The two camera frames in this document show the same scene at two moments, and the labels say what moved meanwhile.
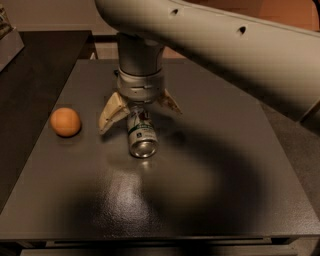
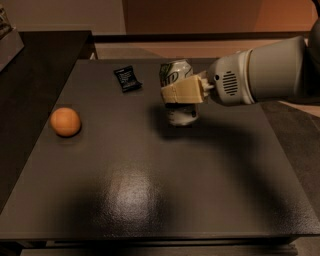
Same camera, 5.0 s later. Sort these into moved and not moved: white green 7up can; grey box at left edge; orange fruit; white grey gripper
Moved: white green 7up can; white grey gripper
Not moved: orange fruit; grey box at left edge
